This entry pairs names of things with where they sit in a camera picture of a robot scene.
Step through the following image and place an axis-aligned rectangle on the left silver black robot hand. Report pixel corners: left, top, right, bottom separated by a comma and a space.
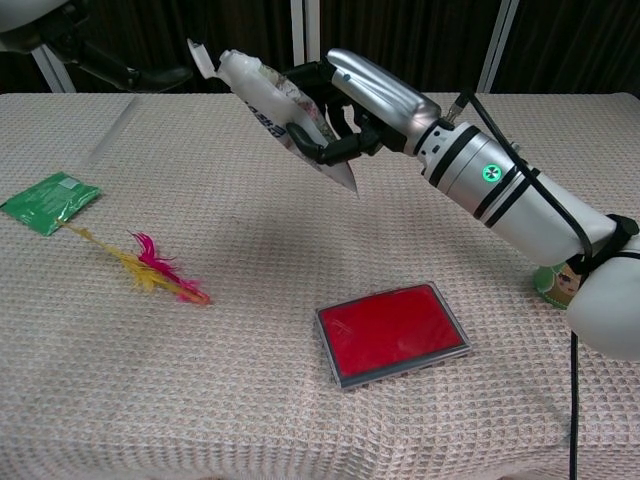
0, 0, 194, 94

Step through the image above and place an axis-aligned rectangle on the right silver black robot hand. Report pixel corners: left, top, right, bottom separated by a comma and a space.
284, 48, 443, 167

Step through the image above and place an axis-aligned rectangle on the dark green curtain panel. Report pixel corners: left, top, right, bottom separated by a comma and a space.
0, 47, 54, 95
499, 0, 640, 95
69, 0, 294, 95
318, 0, 504, 96

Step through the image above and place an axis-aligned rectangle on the green foil packet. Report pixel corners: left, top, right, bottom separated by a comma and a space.
0, 171, 104, 237

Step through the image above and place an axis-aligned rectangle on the red stamp pad box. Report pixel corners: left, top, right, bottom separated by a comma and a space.
314, 282, 473, 391

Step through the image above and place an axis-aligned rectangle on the green printed cup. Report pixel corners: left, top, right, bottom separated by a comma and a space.
531, 256, 590, 309

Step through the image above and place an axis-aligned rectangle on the yellow pink feather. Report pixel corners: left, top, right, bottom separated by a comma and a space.
56, 218, 212, 307

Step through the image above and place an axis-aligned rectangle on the beige waffle tablecloth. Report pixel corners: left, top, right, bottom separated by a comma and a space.
0, 92, 640, 480

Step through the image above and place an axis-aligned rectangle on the white frame post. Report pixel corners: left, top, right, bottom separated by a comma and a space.
31, 46, 77, 94
476, 0, 520, 94
290, 0, 322, 67

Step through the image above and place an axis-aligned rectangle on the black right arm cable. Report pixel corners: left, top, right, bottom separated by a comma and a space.
446, 91, 599, 480

